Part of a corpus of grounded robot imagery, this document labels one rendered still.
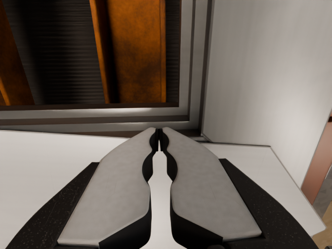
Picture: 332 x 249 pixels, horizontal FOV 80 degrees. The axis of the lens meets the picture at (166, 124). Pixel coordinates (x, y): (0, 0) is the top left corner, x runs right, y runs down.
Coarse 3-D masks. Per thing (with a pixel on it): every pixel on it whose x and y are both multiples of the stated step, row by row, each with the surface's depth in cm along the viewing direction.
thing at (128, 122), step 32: (192, 0) 13; (192, 32) 13; (192, 64) 13; (192, 96) 14; (0, 128) 15; (32, 128) 15; (64, 128) 15; (96, 128) 15; (128, 128) 15; (192, 128) 15
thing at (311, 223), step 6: (312, 210) 18; (306, 216) 19; (312, 216) 19; (318, 216) 19; (300, 222) 19; (306, 222) 19; (312, 222) 19; (318, 222) 19; (306, 228) 19; (312, 228) 19; (318, 228) 20; (324, 228) 20; (312, 234) 20
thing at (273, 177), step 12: (276, 156) 15; (264, 168) 16; (276, 168) 16; (264, 180) 16; (276, 180) 16; (288, 180) 16; (276, 192) 17; (288, 192) 17; (300, 192) 17; (288, 204) 18; (300, 204) 18; (300, 216) 19
